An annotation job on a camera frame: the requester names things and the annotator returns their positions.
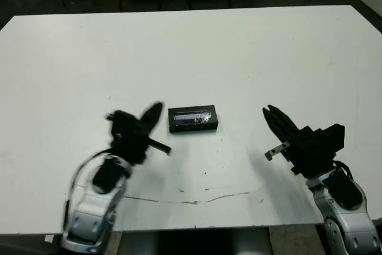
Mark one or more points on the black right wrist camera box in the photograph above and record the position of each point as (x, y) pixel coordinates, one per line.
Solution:
(332, 137)

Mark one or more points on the black box lid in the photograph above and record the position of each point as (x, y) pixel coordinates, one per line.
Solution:
(191, 120)

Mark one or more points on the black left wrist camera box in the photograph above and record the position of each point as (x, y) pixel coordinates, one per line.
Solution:
(122, 122)

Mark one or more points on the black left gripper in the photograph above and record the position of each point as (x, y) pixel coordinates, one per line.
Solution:
(131, 144)

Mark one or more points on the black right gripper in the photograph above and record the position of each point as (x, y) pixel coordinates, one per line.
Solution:
(310, 153)

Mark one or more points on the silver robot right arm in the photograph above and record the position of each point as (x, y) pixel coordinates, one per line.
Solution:
(343, 225)

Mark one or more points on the small white paper scrap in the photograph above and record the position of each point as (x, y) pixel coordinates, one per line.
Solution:
(49, 238)

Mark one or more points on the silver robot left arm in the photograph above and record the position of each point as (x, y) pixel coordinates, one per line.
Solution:
(92, 216)

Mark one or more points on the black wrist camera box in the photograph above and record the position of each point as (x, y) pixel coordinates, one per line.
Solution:
(122, 122)
(332, 137)

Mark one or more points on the black robot pelvis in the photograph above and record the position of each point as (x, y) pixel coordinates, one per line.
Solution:
(197, 244)

